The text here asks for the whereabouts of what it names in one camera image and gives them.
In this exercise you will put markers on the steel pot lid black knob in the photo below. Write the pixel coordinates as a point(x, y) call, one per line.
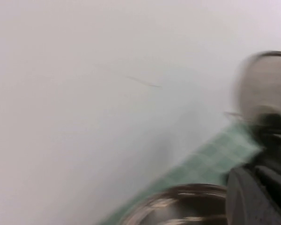
point(260, 89)

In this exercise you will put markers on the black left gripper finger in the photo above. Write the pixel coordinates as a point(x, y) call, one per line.
point(248, 199)

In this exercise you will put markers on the green checkered tablecloth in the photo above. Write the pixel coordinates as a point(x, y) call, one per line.
point(213, 154)

